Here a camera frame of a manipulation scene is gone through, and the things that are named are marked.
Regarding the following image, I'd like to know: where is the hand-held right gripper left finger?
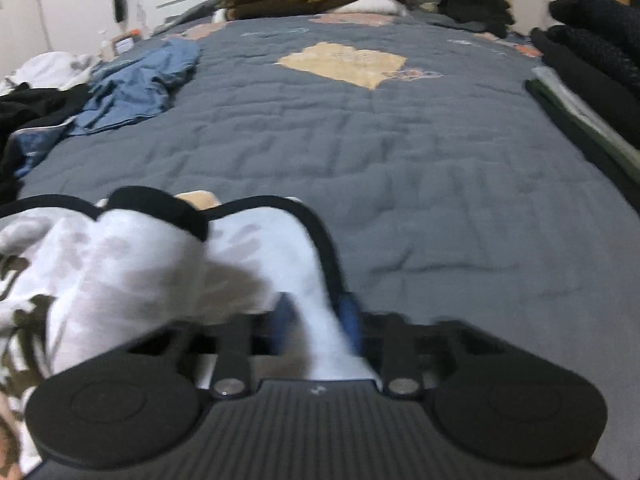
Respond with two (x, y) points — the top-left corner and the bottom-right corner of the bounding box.
(120, 292), (298, 401)

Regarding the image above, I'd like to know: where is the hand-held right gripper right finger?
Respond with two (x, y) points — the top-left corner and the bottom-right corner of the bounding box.
(337, 292), (506, 401)

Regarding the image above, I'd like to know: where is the white blanket with black trim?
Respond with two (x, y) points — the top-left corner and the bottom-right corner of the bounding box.
(0, 186), (381, 480)

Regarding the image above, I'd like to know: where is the small black clothes heap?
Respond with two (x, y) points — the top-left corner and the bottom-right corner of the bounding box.
(437, 0), (516, 38)

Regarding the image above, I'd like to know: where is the stack of dark folded clothes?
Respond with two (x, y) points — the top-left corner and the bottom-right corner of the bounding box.
(525, 0), (640, 186)

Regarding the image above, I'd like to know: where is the grey quilted bedspread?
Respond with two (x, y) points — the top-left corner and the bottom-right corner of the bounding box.
(15, 7), (640, 480)

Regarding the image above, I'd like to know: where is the blue denim shirt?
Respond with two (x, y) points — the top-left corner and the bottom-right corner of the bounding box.
(70, 38), (201, 136)

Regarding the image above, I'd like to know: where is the white pillow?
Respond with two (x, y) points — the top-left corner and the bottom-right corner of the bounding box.
(335, 0), (408, 16)

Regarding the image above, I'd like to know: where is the black garment heap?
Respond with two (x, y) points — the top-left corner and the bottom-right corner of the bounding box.
(0, 82), (93, 201)

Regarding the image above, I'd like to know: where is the light grey garment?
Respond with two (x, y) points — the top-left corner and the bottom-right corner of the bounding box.
(5, 51), (101, 93)

